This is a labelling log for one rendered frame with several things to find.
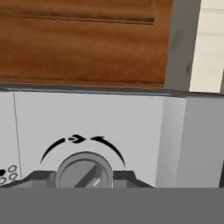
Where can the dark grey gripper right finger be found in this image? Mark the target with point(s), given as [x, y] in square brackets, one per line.
[125, 180]

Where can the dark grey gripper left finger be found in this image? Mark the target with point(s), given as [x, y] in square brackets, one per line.
[40, 179]

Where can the grey round stove knob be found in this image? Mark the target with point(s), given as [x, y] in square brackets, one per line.
[83, 169]

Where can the white stove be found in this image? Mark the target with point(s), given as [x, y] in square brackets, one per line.
[102, 116]

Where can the brown wooden cupboard door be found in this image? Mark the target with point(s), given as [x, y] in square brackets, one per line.
[81, 43]

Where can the grey cupboard side panel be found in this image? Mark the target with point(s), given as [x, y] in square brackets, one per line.
[182, 43]

